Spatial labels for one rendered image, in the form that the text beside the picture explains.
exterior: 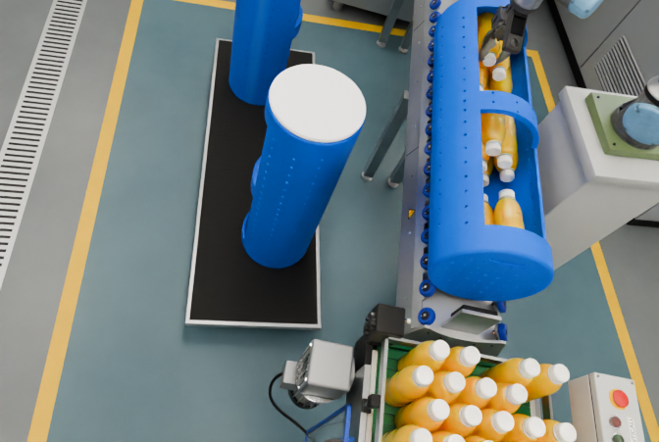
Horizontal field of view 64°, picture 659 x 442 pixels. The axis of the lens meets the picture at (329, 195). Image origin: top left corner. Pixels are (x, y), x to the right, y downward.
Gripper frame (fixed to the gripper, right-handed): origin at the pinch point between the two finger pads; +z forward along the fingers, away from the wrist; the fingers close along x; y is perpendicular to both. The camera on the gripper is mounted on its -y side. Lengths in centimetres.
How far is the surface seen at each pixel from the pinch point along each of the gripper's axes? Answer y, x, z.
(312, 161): -35, 44, 21
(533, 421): -97, -9, 7
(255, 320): -57, 47, 100
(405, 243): -50, 13, 29
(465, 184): -49, 10, -4
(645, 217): 40, -144, 103
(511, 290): -67, -8, 10
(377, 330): -82, 23, 16
